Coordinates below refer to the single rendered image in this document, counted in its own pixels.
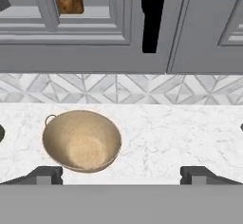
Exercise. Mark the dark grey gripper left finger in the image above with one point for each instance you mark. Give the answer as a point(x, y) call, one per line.
point(47, 174)

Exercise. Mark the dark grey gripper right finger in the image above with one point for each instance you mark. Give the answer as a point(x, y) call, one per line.
point(194, 174)

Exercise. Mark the tan woven basket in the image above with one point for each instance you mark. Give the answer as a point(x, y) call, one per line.
point(82, 140)

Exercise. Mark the grey glass-panel cabinet door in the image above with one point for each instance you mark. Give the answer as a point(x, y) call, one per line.
point(82, 50)

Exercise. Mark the grey solid cabinet door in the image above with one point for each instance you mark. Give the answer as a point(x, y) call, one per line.
point(205, 28)

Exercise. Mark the dark round object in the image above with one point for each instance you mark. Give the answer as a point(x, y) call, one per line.
point(1, 133)

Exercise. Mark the small dark object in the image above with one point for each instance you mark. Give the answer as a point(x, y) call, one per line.
point(241, 127)

